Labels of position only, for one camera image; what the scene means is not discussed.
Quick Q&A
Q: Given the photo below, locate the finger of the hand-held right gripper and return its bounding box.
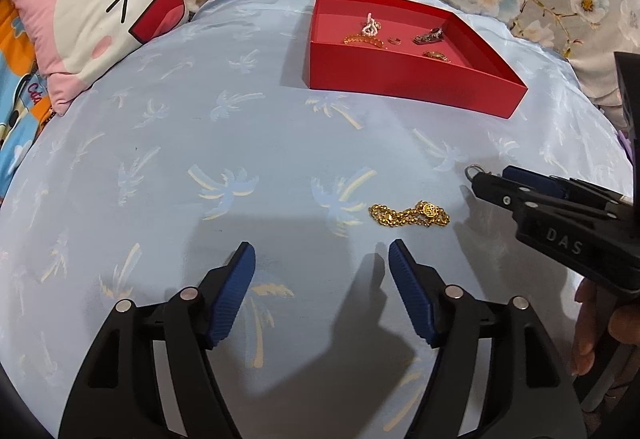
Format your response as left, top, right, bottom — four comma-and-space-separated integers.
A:
501, 165, 633, 207
471, 172, 553, 231

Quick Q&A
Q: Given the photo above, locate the gold chain with medallion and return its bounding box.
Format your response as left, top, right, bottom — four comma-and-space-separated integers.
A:
368, 200, 451, 230

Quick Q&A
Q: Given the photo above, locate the blue palm print sheet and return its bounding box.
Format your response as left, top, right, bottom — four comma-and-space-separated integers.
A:
0, 0, 632, 439

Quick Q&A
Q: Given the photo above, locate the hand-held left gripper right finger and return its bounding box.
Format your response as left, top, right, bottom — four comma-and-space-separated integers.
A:
387, 239, 589, 439

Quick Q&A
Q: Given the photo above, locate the red cardboard box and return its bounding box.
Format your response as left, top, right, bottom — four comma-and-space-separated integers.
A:
301, 0, 529, 120

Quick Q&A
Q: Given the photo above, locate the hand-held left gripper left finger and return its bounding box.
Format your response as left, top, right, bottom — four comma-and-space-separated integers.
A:
57, 241, 257, 439

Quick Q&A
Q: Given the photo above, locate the person's right hand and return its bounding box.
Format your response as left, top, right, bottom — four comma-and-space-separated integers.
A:
571, 278, 640, 377

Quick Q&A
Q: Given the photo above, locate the gold cuff bracelet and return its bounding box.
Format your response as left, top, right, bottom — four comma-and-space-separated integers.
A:
342, 34, 388, 50

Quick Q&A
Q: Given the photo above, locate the pink cat face pillow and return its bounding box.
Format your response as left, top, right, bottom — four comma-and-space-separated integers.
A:
7, 0, 191, 116

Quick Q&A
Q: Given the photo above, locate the colourful cartoon blanket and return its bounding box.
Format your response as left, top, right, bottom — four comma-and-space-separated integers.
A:
0, 0, 76, 200

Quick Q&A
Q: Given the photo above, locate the silver wristwatch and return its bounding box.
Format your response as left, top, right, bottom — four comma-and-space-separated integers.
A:
413, 27, 446, 45

